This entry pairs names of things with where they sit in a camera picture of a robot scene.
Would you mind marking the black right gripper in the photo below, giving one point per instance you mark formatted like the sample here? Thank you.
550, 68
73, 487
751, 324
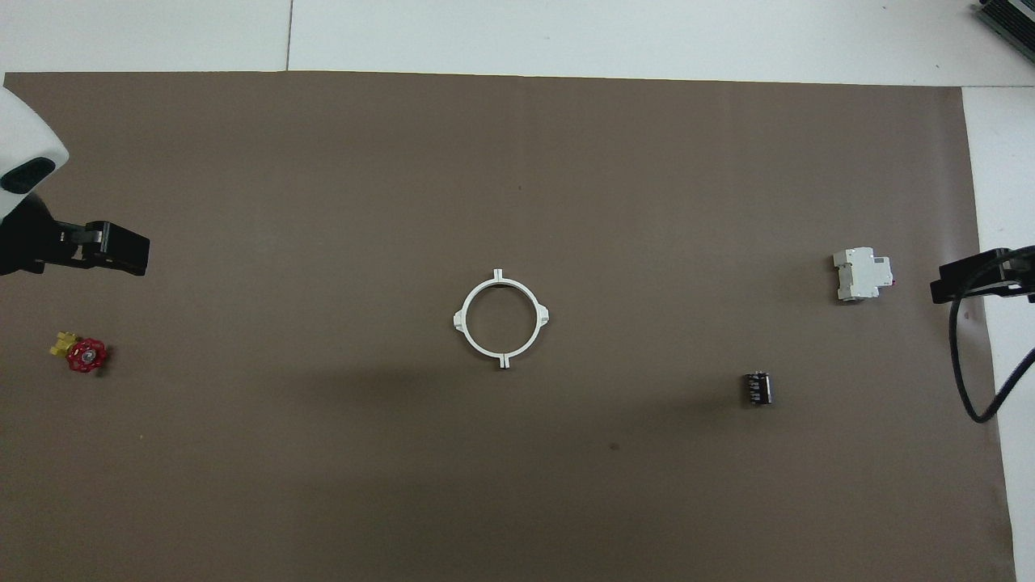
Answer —
1023, 275

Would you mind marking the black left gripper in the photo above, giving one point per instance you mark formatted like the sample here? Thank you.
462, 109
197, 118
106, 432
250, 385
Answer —
28, 238

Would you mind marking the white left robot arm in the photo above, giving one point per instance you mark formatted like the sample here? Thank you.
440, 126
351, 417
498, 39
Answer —
24, 137

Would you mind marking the white circuit breaker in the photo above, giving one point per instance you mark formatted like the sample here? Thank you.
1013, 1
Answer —
861, 275

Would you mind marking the grey ribbed device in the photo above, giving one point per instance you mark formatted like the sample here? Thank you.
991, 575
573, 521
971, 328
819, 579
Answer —
1011, 20

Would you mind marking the brown paper table mat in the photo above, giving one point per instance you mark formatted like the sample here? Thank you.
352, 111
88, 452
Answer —
517, 162

